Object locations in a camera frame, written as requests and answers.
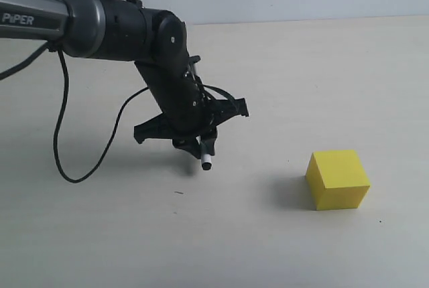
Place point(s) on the yellow cube block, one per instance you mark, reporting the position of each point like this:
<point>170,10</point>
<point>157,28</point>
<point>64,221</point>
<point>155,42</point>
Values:
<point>337,179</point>

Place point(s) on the black and white marker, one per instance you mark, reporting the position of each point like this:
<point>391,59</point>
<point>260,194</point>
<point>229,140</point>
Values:
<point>205,159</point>

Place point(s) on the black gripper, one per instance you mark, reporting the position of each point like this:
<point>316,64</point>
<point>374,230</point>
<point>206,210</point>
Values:
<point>182,129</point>

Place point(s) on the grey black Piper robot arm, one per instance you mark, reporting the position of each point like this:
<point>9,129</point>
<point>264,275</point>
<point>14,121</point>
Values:
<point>154,40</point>

